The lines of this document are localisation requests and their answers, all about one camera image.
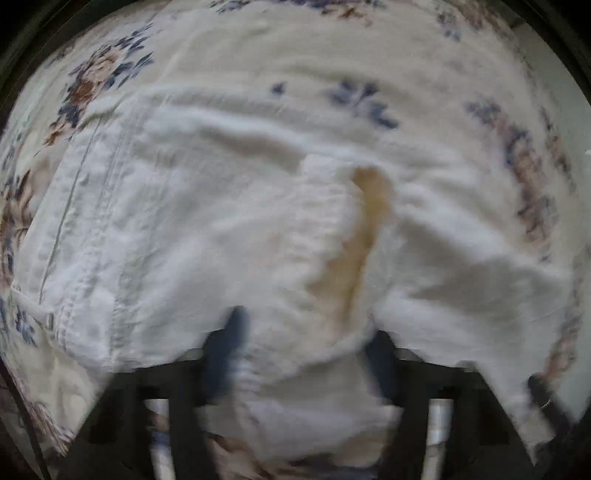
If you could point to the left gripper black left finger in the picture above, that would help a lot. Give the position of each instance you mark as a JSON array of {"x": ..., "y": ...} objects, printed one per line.
[{"x": 114, "y": 441}]

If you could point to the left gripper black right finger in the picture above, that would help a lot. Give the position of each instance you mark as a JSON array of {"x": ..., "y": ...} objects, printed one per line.
[{"x": 482, "y": 441}]

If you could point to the white pants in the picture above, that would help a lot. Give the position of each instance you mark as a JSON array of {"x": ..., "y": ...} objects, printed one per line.
[{"x": 166, "y": 206}]

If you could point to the black power adapter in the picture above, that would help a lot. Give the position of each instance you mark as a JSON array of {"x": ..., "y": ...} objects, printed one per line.
[{"x": 551, "y": 408}]

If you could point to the floral fleece blanket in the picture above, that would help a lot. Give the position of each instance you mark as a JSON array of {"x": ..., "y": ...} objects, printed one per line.
[{"x": 412, "y": 63}]

